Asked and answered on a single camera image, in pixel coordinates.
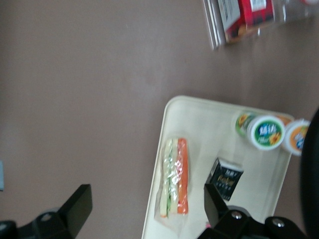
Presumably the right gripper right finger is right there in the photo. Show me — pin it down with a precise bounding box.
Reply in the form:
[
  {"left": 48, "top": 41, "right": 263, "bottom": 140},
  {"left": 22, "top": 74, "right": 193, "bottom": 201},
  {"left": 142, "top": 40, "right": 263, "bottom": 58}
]
[{"left": 196, "top": 183, "right": 308, "bottom": 239}]

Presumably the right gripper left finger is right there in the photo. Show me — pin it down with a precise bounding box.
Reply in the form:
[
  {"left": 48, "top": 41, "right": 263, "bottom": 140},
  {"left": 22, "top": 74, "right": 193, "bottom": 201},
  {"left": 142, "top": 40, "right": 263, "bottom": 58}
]
[{"left": 0, "top": 184, "right": 93, "bottom": 239}]

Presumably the sandwich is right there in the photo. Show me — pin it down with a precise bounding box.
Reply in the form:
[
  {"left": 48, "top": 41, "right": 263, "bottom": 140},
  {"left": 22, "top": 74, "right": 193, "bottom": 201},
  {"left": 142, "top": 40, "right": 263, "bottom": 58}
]
[{"left": 154, "top": 136, "right": 191, "bottom": 236}]

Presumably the beige plastic tray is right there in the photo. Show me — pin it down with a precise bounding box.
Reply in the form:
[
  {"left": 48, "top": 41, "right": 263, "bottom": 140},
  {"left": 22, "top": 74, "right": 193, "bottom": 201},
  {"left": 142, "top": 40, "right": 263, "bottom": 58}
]
[{"left": 141, "top": 95, "right": 296, "bottom": 239}]

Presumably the small black carton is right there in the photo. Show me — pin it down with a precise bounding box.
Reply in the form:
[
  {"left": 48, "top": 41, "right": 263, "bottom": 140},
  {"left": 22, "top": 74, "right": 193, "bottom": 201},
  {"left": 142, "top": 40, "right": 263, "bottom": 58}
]
[{"left": 204, "top": 157, "right": 245, "bottom": 202}]

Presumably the green lid yogurt bottle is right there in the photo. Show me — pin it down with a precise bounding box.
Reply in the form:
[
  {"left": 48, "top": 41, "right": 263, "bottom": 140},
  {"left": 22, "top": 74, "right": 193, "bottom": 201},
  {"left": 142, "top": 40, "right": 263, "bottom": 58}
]
[{"left": 235, "top": 110, "right": 286, "bottom": 151}]

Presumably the orange lid yogurt bottle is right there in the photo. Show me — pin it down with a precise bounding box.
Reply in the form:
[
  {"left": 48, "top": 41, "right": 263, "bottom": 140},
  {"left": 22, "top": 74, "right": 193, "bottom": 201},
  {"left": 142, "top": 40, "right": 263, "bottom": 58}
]
[{"left": 275, "top": 115, "right": 311, "bottom": 157}]

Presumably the clear acrylic tiered stand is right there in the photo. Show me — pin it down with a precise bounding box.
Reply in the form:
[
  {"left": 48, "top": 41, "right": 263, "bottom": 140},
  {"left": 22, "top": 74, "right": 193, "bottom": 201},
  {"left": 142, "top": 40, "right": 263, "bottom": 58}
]
[{"left": 202, "top": 0, "right": 319, "bottom": 51}]

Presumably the red cookie box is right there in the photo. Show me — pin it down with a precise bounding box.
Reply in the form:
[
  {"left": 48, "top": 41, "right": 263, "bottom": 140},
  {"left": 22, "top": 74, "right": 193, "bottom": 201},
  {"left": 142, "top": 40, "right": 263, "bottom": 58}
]
[{"left": 217, "top": 0, "right": 276, "bottom": 44}]

